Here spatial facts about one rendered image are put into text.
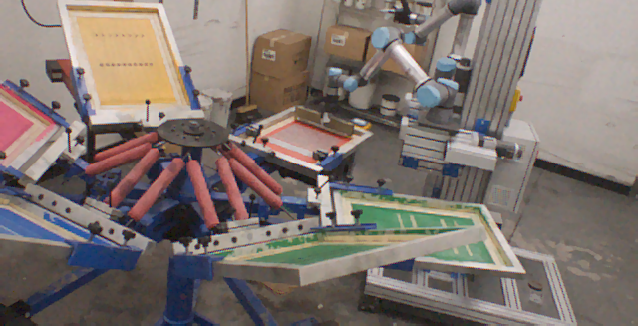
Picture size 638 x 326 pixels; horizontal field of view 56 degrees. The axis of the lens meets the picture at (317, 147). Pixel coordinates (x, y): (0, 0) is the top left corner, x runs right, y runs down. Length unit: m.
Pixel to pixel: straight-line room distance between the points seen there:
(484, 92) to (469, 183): 0.57
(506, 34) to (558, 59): 3.12
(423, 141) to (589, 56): 3.40
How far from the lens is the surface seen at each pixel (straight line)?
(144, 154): 2.53
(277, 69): 6.52
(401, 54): 3.26
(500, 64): 3.44
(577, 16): 6.45
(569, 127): 6.64
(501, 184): 3.63
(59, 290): 2.28
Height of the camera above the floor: 2.29
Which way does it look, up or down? 23 degrees down
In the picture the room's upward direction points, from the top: 10 degrees clockwise
